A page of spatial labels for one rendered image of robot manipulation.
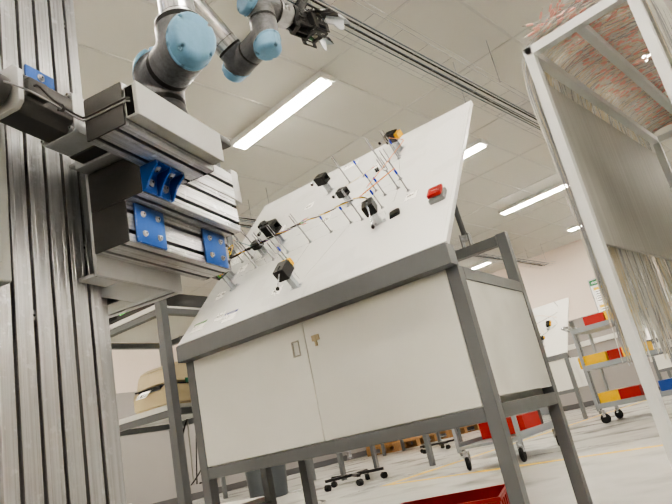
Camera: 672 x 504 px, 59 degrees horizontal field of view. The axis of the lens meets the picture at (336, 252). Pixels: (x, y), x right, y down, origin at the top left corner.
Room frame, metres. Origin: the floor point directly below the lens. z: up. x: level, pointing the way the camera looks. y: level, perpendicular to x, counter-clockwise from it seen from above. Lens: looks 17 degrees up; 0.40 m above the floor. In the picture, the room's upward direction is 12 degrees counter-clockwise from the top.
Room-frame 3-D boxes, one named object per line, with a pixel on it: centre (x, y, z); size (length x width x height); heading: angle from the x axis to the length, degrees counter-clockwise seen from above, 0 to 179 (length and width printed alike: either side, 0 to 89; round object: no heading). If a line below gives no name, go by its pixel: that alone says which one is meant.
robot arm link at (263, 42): (1.39, 0.07, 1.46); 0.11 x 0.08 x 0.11; 43
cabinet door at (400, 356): (1.86, -0.07, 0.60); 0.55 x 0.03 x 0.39; 58
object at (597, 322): (6.41, -2.67, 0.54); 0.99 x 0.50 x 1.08; 51
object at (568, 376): (8.84, -2.47, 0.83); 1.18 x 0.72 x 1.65; 49
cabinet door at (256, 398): (2.16, 0.39, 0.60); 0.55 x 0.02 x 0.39; 58
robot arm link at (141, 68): (1.28, 0.34, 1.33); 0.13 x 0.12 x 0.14; 43
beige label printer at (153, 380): (2.56, 0.78, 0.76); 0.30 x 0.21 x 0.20; 151
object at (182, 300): (2.58, 0.83, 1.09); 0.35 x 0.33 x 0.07; 58
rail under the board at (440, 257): (1.99, 0.17, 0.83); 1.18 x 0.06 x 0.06; 58
